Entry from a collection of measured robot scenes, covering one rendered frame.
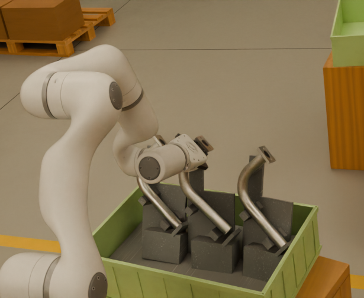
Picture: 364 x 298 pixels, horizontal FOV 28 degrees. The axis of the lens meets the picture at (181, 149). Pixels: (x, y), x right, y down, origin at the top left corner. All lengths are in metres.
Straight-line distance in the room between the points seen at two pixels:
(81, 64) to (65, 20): 4.89
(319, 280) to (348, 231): 1.52
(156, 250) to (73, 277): 0.86
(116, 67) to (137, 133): 0.21
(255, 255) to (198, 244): 0.18
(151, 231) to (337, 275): 0.57
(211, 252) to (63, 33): 4.46
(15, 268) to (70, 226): 0.15
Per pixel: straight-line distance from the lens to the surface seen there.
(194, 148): 2.07
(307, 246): 2.22
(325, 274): 2.26
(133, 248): 2.39
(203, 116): 4.97
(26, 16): 6.57
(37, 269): 1.52
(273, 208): 2.16
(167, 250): 2.28
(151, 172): 1.87
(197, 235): 2.27
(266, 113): 4.89
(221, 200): 2.21
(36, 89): 1.56
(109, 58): 1.64
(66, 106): 1.52
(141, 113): 1.75
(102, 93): 1.48
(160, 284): 2.11
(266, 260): 2.14
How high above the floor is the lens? 2.23
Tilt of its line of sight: 29 degrees down
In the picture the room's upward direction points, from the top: 11 degrees counter-clockwise
